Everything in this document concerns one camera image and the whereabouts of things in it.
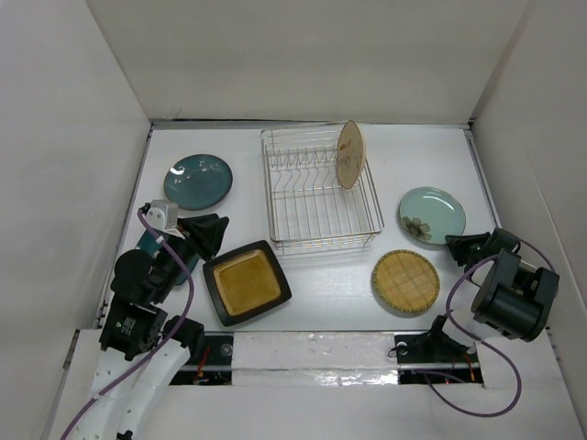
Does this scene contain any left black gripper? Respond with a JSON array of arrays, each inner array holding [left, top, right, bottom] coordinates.
[[152, 211, 228, 301]]

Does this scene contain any light green flower plate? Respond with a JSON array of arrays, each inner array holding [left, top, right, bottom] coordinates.
[[398, 187, 467, 246]]

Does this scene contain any beige floral round plate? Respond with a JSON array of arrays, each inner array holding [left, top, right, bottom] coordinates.
[[336, 120, 367, 189]]

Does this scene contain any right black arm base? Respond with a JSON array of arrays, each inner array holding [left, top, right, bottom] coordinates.
[[387, 334, 483, 385]]

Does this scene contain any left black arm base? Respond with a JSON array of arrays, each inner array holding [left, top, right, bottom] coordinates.
[[171, 332, 234, 386]]

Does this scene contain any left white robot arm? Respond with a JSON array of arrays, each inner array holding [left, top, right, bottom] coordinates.
[[62, 204, 228, 439]]

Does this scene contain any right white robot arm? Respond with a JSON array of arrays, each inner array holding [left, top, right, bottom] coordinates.
[[446, 228, 559, 342]]

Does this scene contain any dark teal round plate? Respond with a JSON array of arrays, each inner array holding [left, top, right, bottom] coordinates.
[[163, 154, 233, 211]]

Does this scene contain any dark teal oval plate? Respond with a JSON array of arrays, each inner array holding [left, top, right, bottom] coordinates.
[[136, 231, 193, 287]]

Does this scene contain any woven bamboo round plate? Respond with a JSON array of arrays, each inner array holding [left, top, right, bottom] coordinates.
[[371, 249, 440, 314]]

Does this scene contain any black square amber plate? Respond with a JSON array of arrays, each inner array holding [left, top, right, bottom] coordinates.
[[203, 240, 292, 327]]

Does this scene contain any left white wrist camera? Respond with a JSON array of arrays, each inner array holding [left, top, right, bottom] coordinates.
[[138, 200, 179, 235]]

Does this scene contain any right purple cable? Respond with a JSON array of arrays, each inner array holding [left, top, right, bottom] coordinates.
[[424, 237, 554, 417]]

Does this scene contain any purple cable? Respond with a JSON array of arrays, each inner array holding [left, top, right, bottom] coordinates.
[[61, 208, 193, 440], [424, 237, 554, 417]]

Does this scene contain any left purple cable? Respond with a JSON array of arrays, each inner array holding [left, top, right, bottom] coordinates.
[[61, 208, 193, 440]]

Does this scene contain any silver wire dish rack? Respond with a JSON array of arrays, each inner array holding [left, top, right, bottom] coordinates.
[[260, 122, 384, 254]]

